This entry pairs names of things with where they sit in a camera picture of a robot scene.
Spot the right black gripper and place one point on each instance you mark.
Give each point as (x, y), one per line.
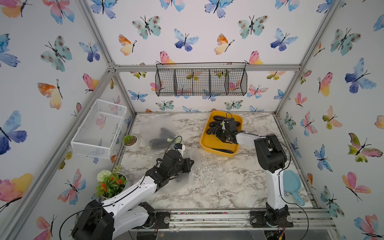
(217, 129)

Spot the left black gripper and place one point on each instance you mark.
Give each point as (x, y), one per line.
(187, 167)

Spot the eggplant at tray back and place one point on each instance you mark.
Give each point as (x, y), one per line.
(220, 118)

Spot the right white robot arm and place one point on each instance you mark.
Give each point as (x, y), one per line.
(270, 155)

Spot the white mesh wall basket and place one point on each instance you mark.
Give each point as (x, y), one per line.
(97, 134)

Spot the dark purple eggplant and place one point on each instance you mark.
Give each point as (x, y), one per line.
(163, 140)

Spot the clear zip-top bag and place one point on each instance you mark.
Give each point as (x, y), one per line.
(150, 128)
(186, 180)

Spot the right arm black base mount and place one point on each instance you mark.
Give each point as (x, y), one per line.
(270, 219)

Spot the potted orange flower plant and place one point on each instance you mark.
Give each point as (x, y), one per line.
(110, 183)

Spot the light blue plastic scoop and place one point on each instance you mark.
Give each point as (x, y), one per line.
(292, 185)

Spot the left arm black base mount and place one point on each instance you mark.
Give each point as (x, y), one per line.
(151, 218)

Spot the yellow plastic tray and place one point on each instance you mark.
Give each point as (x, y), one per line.
(210, 142)

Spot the small white potted succulent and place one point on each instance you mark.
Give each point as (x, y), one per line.
(129, 140)

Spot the black wire wall basket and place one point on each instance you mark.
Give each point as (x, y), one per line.
(200, 79)

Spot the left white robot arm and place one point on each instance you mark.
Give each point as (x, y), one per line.
(128, 210)

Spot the eggplant in tray front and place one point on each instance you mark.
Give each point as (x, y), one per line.
(224, 151)

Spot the aluminium front rail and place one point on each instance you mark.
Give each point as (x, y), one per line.
(194, 220)

